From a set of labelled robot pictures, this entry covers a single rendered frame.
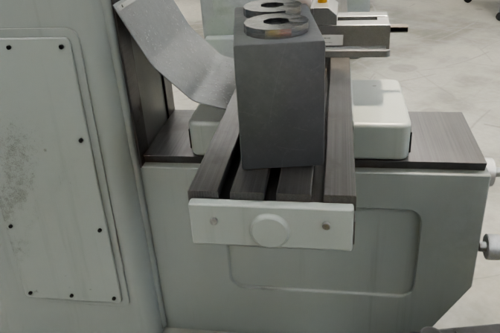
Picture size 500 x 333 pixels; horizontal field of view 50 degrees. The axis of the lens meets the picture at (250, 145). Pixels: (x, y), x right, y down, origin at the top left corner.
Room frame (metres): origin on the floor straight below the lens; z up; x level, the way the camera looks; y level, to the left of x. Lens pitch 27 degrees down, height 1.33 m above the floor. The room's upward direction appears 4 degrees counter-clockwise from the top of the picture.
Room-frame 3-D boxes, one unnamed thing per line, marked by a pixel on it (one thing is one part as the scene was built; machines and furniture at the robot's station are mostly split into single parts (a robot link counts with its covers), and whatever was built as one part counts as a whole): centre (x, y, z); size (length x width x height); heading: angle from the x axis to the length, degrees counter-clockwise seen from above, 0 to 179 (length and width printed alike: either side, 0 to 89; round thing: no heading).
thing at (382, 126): (1.20, -0.13, 0.80); 0.50 x 0.35 x 0.12; 80
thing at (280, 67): (0.78, -0.05, 1.04); 0.22 x 0.12 x 0.20; 179
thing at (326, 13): (1.24, -0.19, 1.03); 0.12 x 0.06 x 0.04; 169
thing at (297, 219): (1.20, -0.13, 0.90); 1.24 x 0.23 x 0.08; 170
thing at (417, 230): (1.19, -0.15, 0.45); 0.80 x 0.30 x 0.60; 80
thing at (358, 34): (1.24, -0.17, 1.00); 0.35 x 0.15 x 0.11; 79
